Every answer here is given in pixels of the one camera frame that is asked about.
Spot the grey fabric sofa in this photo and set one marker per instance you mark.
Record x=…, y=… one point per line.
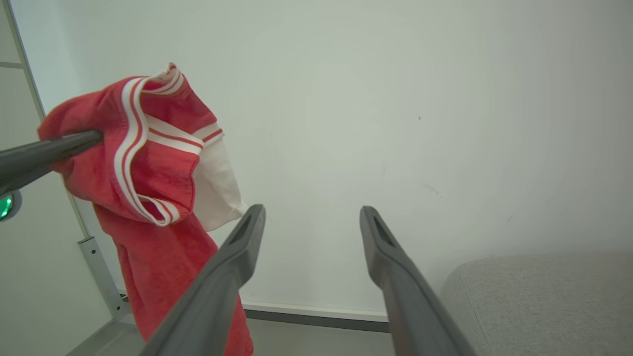
x=544, y=306

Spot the red white-striped jacket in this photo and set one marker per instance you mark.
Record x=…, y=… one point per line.
x=163, y=168

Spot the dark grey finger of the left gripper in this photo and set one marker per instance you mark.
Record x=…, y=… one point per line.
x=34, y=158

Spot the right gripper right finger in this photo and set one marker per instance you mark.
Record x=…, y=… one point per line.
x=410, y=306

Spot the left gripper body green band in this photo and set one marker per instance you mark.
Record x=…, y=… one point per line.
x=7, y=206

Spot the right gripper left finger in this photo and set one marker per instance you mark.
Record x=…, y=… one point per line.
x=212, y=296

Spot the grey white baseboard strip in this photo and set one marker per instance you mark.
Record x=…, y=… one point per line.
x=316, y=316

